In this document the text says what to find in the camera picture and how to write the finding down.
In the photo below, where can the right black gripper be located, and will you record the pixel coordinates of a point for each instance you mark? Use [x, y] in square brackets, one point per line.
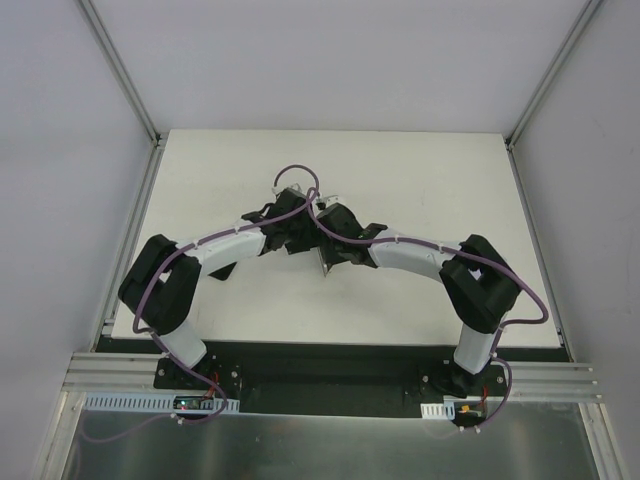
[331, 247]

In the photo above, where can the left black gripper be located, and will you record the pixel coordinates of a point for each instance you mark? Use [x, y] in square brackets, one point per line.
[298, 241]

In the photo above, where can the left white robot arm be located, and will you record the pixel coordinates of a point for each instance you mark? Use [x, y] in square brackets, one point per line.
[160, 286]

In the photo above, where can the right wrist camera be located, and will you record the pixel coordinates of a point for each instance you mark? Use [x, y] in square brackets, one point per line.
[325, 202]

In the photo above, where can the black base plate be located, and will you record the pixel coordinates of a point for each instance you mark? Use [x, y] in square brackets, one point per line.
[383, 381]

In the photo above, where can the right white cable duct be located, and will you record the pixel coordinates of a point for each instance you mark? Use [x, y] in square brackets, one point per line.
[438, 411]

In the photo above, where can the white cable duct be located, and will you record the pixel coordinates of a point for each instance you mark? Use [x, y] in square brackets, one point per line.
[158, 403]
[438, 411]

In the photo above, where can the aluminium rail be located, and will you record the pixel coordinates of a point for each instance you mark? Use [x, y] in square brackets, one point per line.
[111, 372]

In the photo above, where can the left white cable duct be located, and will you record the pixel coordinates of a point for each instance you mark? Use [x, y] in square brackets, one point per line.
[158, 403]

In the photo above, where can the left aluminium frame post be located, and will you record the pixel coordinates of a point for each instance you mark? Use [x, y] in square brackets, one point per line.
[116, 65]

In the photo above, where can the aluminium frame post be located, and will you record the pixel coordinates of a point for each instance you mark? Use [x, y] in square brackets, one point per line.
[586, 15]
[116, 65]

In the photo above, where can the right aluminium frame post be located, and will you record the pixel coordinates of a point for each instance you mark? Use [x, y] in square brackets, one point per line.
[586, 15]

